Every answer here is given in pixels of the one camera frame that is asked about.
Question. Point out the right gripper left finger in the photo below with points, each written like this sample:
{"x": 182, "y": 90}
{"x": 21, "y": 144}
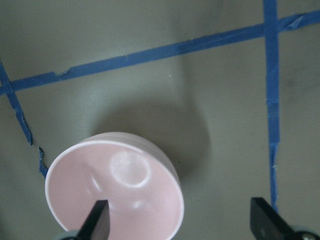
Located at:
{"x": 97, "y": 224}

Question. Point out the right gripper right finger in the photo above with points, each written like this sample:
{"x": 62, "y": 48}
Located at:
{"x": 267, "y": 224}

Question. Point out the pink bowl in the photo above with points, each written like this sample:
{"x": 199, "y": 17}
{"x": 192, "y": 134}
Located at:
{"x": 133, "y": 174}

